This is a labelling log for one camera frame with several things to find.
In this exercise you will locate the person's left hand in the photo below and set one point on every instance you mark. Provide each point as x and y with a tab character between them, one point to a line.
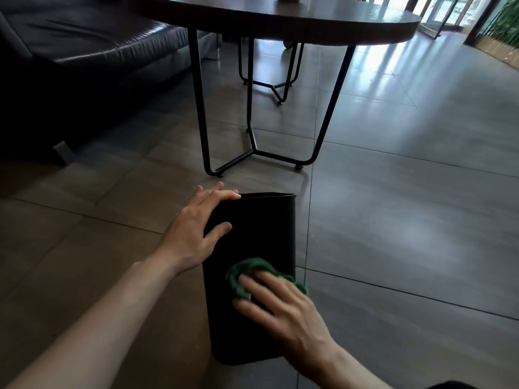
188	232

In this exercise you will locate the person's right hand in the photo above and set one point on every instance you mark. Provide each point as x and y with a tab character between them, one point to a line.
292	320

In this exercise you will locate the person's left middle finger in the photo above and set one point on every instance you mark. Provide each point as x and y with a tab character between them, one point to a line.
215	188

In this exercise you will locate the person's right middle finger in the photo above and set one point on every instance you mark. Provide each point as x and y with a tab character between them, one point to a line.
279	285

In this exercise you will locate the person's right thumb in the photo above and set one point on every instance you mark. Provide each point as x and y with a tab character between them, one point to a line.
251	311

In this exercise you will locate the person's left thumb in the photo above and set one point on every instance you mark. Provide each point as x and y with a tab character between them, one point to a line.
219	232

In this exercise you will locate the black waste bin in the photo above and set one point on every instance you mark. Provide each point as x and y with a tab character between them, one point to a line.
251	234

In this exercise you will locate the green cleaning cloth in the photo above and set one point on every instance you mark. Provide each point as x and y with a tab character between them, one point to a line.
239	275

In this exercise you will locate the person's right forearm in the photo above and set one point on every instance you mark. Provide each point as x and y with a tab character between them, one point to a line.
348	370

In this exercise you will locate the person's left forearm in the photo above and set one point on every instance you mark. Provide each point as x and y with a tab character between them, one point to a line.
93	324

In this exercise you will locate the silver metal sofa foot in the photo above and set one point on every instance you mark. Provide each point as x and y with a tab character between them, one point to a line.
64	153

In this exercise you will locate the round wooden table, black legs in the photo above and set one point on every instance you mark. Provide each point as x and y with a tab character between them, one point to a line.
284	18

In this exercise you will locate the black leather sofa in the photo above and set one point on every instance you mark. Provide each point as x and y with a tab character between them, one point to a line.
81	56

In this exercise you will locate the person's dark clothing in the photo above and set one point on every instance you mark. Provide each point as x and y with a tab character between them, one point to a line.
454	385

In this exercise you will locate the glass door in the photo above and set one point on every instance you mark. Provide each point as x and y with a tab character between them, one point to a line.
440	14

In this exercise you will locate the wooden planter box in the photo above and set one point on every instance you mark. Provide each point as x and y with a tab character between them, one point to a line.
500	50

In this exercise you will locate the green plants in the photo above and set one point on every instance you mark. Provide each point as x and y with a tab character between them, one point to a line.
505	16

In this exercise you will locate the black metal table frame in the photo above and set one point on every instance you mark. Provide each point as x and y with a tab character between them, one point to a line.
279	87

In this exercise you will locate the dark door post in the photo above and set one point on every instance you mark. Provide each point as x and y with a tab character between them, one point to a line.
480	20

